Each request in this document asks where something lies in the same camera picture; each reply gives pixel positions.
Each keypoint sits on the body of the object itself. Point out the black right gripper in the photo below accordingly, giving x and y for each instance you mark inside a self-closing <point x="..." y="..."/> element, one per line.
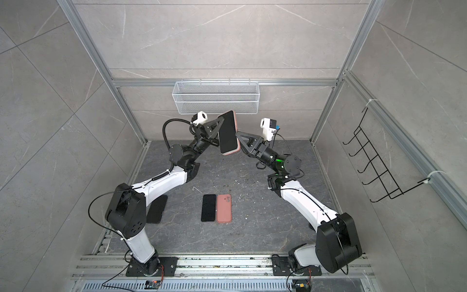
<point x="261" y="151"/>

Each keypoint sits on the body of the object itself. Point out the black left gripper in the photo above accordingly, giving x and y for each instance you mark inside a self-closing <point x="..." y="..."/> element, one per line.
<point x="209" y="129"/>

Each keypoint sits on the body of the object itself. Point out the black phone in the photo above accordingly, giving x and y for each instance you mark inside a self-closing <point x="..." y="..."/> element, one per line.
<point x="208" y="212"/>
<point x="228" y="140"/>

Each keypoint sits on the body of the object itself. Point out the pink phone case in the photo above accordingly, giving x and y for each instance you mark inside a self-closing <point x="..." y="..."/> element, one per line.
<point x="224" y="208"/>

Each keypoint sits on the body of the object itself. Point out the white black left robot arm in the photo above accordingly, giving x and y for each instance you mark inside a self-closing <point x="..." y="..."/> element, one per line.
<point x="127" y="210"/>

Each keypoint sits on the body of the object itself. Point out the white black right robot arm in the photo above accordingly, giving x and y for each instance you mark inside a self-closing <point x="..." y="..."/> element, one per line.
<point x="337" y="242"/>

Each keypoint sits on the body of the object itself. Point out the black pad left side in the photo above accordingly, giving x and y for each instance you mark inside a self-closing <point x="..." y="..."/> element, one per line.
<point x="156" y="210"/>

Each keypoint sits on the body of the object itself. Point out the small circuit board right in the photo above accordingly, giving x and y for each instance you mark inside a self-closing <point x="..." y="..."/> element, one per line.
<point x="301" y="286"/>

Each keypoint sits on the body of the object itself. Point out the small circuit board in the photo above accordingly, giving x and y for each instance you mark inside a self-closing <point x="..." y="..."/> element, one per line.
<point x="301" y="286"/>
<point x="153" y="285"/>

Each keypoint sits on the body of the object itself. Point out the small circuit board left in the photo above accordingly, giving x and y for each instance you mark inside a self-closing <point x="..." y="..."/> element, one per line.
<point x="153" y="285"/>

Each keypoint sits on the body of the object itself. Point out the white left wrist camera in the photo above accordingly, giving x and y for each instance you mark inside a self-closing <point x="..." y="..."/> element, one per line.
<point x="199" y="118"/>

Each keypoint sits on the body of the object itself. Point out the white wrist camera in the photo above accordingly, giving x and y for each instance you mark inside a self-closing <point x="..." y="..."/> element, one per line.
<point x="269" y="128"/>
<point x="199" y="118"/>

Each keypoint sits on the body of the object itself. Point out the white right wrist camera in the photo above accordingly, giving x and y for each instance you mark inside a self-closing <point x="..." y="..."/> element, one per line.
<point x="269" y="128"/>

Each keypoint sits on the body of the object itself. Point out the white wire mesh basket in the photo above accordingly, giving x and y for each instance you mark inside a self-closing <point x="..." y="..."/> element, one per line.
<point x="216" y="97"/>

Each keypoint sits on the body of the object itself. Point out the black wire hook rack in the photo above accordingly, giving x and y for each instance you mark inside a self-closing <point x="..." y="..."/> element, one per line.
<point x="382" y="173"/>

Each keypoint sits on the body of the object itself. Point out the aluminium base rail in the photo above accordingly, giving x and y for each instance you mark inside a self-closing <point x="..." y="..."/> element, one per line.
<point x="218" y="273"/>

